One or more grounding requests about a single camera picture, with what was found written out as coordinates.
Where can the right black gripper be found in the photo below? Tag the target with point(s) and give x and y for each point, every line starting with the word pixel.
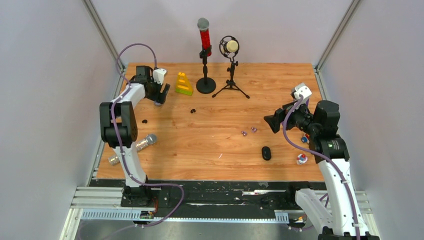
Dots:
pixel 273 120

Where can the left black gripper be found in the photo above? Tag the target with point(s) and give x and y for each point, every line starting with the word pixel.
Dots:
pixel 160 98

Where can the lavender earbud charging case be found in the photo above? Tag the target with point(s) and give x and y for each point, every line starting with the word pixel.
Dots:
pixel 157 104

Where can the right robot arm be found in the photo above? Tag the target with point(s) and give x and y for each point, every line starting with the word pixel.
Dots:
pixel 316 133

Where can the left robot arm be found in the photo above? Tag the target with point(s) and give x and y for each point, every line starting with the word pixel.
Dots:
pixel 118 128

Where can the black earbud charging case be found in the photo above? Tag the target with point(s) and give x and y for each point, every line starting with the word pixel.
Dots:
pixel 266 153

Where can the yellow green toy block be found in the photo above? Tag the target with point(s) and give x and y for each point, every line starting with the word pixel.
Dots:
pixel 183 85

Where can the yellow toy vehicle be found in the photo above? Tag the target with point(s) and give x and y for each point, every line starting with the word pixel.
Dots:
pixel 305 139

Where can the black round-base mic stand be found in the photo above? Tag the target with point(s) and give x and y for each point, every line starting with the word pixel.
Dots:
pixel 205 85

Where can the small red white toy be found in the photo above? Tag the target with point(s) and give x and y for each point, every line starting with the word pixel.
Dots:
pixel 301 159

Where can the silver glitter microphone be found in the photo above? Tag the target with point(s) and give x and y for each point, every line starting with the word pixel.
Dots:
pixel 150 139

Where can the black tripod mic stand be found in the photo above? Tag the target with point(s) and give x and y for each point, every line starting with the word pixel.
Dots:
pixel 230 83

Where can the red microphone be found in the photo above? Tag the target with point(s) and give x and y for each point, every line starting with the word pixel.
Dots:
pixel 203 26

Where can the cream condenser microphone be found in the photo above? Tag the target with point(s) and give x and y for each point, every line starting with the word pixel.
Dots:
pixel 229 47

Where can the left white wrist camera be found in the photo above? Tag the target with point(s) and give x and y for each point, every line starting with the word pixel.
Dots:
pixel 159 75

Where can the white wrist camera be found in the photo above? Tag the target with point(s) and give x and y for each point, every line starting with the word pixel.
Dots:
pixel 301 89
pixel 159 75

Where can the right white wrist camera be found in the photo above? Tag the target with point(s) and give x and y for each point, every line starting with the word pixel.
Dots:
pixel 301 89

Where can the white cable duct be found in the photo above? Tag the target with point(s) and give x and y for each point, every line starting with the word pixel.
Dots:
pixel 140 215

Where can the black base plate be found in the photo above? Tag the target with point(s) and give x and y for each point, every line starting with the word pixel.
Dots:
pixel 228 199

